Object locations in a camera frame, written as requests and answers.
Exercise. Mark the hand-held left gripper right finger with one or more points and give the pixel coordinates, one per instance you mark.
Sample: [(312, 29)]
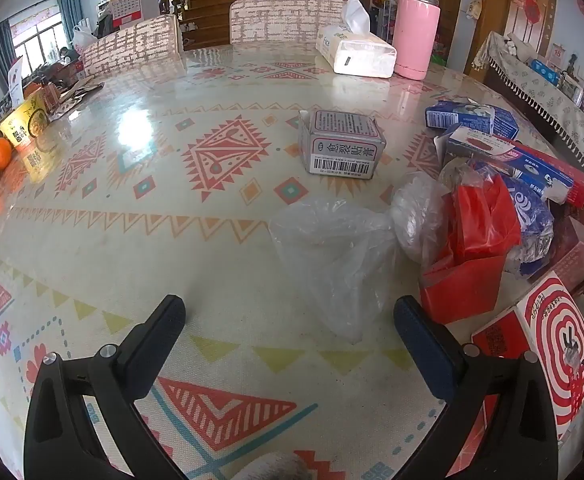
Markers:
[(421, 344)]

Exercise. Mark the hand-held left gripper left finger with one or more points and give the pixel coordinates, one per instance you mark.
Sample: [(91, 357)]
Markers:
[(158, 339)]

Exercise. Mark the clear plastic bag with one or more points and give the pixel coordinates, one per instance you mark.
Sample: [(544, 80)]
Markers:
[(332, 260)]

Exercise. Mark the long red box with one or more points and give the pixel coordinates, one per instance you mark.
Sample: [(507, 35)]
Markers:
[(547, 170)]

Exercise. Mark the red plastic bag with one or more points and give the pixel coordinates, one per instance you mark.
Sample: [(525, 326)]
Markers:
[(462, 280)]

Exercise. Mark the crumpled clear plastic wrap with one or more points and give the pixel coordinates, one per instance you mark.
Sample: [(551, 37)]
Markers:
[(417, 210)]

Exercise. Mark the red white spiral box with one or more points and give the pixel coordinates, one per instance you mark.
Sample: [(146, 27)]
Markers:
[(562, 340)]

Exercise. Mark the blue patterned foil wrapper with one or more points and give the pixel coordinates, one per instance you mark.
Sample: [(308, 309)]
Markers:
[(532, 220)]

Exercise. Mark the dark flat box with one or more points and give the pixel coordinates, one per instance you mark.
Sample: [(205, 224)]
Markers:
[(572, 255)]

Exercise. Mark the grey medicine box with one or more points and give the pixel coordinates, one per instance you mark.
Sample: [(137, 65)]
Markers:
[(344, 145)]

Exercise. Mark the blue carton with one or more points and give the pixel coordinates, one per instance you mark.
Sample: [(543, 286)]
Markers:
[(452, 115)]

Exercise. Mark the yellow instant noodle bowl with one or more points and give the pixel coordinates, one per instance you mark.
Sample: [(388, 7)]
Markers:
[(22, 125)]

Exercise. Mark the dark wooden sideboard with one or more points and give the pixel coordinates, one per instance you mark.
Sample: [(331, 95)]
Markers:
[(517, 105)]

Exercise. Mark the leaf patterned sideboard cloth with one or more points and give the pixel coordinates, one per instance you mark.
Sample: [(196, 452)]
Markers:
[(522, 80)]

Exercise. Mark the white sign card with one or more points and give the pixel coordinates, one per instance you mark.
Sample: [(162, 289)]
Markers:
[(16, 80)]

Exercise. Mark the white tissue pack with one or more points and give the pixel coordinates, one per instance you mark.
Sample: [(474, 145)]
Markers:
[(357, 55)]

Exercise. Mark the patterned white chair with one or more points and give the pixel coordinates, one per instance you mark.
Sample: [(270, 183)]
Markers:
[(282, 20), (132, 42)]

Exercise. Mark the blue box on sideboard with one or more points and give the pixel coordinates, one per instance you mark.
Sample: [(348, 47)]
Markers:
[(544, 71)]

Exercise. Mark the pink thermos bottle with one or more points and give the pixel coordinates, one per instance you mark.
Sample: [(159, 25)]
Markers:
[(414, 35)]

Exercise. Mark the white plastic bag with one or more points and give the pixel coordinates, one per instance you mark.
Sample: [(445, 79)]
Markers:
[(83, 34)]

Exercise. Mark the window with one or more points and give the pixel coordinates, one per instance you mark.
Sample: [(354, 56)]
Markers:
[(39, 35)]

